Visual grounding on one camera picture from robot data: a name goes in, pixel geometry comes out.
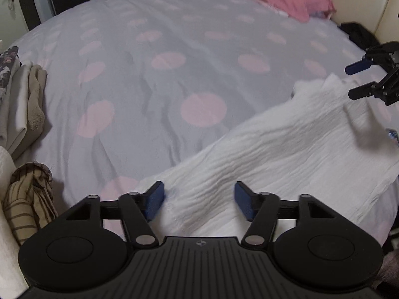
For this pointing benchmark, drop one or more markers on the cream door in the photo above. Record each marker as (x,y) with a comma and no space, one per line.
(12,25)

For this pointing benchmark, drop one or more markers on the bed with polka dot sheet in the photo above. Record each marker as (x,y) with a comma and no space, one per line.
(187,37)

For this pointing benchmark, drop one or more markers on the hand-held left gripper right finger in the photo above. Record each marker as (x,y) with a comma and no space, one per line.
(244,201)

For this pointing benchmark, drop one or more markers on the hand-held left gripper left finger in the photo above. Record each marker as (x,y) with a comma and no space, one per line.
(154,201)

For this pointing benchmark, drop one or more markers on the white textured cloth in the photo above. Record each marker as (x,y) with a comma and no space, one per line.
(7,224)

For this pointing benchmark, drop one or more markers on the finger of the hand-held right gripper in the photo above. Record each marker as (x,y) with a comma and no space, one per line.
(361,91)
(357,67)

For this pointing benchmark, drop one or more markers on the beige folded garment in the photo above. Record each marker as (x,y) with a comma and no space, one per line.
(37,99)

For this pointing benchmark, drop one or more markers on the beige striped cloth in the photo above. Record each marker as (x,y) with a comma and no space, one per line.
(28,205)

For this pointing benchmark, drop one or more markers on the white muslin garment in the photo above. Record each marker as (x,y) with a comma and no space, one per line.
(280,149)

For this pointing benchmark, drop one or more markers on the black garment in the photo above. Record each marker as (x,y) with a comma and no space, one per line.
(358,34)

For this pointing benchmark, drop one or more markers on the cream folded garment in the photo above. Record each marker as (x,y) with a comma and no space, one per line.
(18,109)

